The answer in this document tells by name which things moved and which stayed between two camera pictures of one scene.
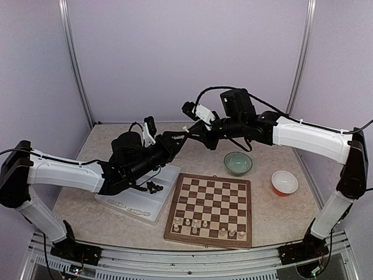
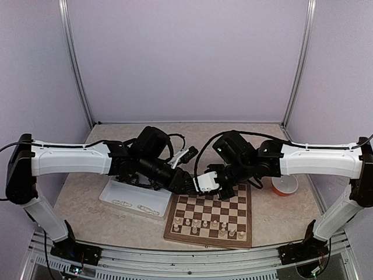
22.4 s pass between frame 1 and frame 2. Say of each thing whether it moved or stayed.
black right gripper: moved
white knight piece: stayed
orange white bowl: stayed
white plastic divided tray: stayed
